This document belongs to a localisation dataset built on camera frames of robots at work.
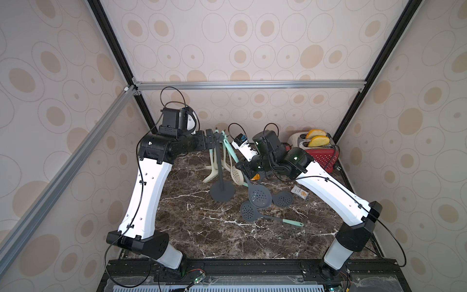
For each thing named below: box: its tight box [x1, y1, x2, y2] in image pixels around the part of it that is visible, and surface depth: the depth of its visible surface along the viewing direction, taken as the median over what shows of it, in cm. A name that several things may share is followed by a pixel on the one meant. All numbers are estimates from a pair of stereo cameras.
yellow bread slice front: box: [307, 135, 331, 148], surface depth 96 cm
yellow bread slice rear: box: [305, 128, 327, 141], surface depth 100 cm
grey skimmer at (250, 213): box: [239, 201, 305, 227], surface depth 89 cm
